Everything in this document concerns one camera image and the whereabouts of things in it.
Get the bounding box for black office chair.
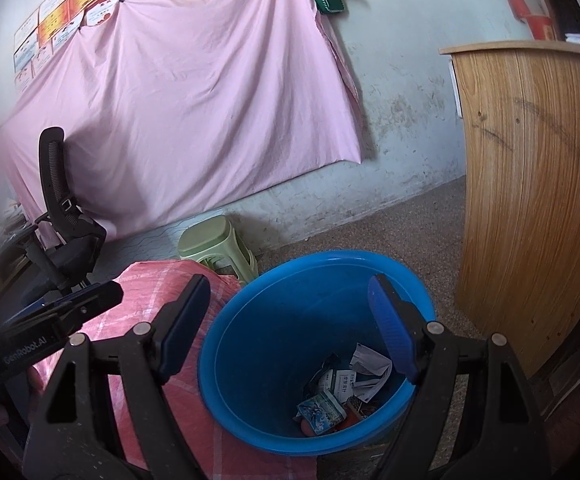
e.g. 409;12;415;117
6;127;107;307

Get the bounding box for pink checkered tablecloth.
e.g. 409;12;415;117
23;261;316;479

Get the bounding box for green plastic stool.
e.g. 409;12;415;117
177;214;258;284

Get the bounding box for blue foil wrapper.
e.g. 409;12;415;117
298;390;348;436

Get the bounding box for blue plastic bucket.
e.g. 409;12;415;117
198;250;435;456

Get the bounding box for person's left hand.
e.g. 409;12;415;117
0;366;44;428

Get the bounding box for pink wall sheet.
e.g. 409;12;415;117
0;0;362;240

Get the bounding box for white label strip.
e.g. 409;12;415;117
317;370;356;404

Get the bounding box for white receipt paper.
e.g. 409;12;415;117
350;344;393;403

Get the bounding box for wooden cabinet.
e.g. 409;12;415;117
445;40;580;375

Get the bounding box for wall certificates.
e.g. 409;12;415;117
12;0;120;96

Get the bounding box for red hanging decoration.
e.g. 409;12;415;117
507;0;531;21

